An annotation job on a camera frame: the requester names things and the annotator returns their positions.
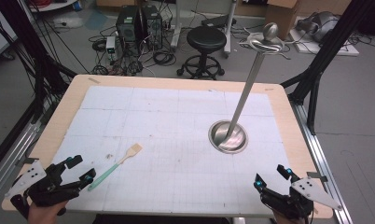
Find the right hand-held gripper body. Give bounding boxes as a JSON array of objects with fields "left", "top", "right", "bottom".
[{"left": 259, "top": 175, "right": 344, "bottom": 221}]

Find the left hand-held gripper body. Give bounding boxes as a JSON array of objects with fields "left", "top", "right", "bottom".
[{"left": 4, "top": 158, "right": 85, "bottom": 220}]

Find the person's left hand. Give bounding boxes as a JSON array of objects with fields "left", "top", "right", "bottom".
[{"left": 26, "top": 199, "right": 68, "bottom": 224}]

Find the person's right hand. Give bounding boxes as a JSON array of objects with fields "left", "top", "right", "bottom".
[{"left": 271, "top": 208, "right": 314, "bottom": 224}]

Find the steel hook stand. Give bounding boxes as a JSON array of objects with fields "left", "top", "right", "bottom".
[{"left": 208, "top": 21, "right": 285, "bottom": 155}]

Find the white grid mat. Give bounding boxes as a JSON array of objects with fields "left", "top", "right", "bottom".
[{"left": 50, "top": 85, "right": 292, "bottom": 217}]

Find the small white power unit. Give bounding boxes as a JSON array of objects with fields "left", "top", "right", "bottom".
[{"left": 104, "top": 35, "right": 118, "bottom": 61}]

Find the white floor board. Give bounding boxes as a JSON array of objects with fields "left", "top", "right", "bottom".
[{"left": 289, "top": 28, "right": 361, "bottom": 57}]

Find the black computer tower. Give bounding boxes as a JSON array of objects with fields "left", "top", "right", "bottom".
[
  {"left": 115, "top": 5, "right": 144, "bottom": 48},
  {"left": 141, "top": 4, "right": 163, "bottom": 52}
]

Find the grey helmet device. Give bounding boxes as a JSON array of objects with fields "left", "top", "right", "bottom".
[{"left": 295, "top": 10, "right": 340, "bottom": 44}]

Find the black round stool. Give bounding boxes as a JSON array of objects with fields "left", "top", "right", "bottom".
[{"left": 176, "top": 25, "right": 228, "bottom": 80}]

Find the white stand leg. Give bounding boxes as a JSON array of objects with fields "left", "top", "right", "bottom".
[
  {"left": 222, "top": 0, "right": 238, "bottom": 60},
  {"left": 169, "top": 0, "right": 183, "bottom": 52}
]

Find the cardboard box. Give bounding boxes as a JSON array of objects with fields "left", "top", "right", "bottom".
[{"left": 264, "top": 0, "right": 302, "bottom": 40}]

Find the green handled wooden spatula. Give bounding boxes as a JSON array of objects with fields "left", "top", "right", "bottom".
[{"left": 87, "top": 143, "right": 144, "bottom": 192}]

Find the grey metal bracket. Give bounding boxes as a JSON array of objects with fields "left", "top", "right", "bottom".
[
  {"left": 306, "top": 171, "right": 329, "bottom": 183},
  {"left": 15, "top": 156, "right": 40, "bottom": 167}
]

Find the aluminium rail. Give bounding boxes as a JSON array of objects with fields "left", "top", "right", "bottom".
[
  {"left": 289, "top": 98, "right": 354, "bottom": 224},
  {"left": 0, "top": 102, "right": 53, "bottom": 206}
]

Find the black frame post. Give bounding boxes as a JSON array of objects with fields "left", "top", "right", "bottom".
[
  {"left": 280, "top": 0, "right": 375, "bottom": 136},
  {"left": 0, "top": 0, "right": 78, "bottom": 125}
]

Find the tangle of black cables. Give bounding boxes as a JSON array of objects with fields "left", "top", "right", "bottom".
[{"left": 88, "top": 26, "right": 178, "bottom": 77}]

